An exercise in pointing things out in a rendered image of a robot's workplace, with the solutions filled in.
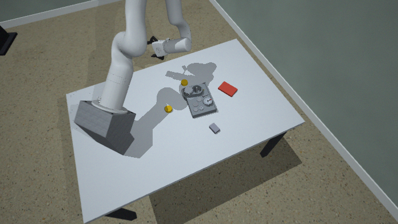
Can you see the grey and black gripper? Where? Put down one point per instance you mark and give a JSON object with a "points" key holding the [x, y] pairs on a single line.
{"points": [[159, 48]]}

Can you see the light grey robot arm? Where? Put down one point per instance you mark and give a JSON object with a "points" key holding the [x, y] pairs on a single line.
{"points": [[133, 43]]}

